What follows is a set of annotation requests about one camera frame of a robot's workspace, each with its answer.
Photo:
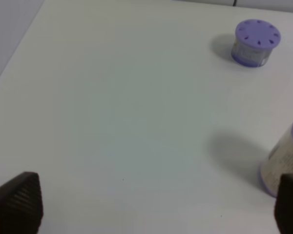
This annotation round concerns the purple garbage bag roll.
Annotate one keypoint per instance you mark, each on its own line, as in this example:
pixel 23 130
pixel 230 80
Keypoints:
pixel 278 162

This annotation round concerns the purple lid air freshener jar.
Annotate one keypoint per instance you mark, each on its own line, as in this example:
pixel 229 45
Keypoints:
pixel 255 40

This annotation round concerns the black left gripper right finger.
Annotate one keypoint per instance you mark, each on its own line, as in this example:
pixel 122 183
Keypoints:
pixel 283 211

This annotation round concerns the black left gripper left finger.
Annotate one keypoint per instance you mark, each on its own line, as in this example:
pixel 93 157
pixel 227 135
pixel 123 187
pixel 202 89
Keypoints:
pixel 21 205

